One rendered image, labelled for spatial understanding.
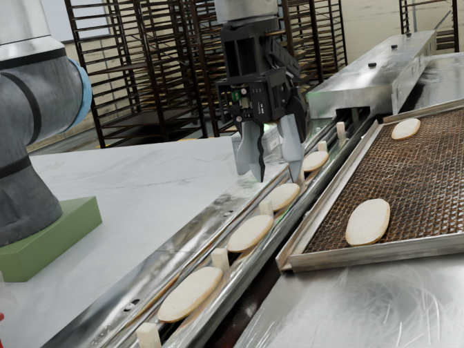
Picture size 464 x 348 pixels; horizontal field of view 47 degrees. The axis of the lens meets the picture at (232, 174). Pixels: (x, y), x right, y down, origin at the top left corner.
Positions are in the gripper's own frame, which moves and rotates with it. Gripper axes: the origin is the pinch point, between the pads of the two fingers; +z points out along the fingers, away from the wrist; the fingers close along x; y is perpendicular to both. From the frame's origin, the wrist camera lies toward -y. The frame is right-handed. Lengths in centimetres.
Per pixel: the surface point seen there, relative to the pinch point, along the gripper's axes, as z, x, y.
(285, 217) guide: 2.8, 3.8, 9.6
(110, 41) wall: -17, -439, -558
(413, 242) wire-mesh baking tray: -2.9, 20.6, 27.2
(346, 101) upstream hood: -0.1, -0.2, -45.0
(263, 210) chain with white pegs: 3.0, -0.1, 6.9
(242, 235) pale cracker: 3.0, 0.0, 14.2
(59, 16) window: -57, -438, -467
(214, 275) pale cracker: 3.1, 0.9, 23.4
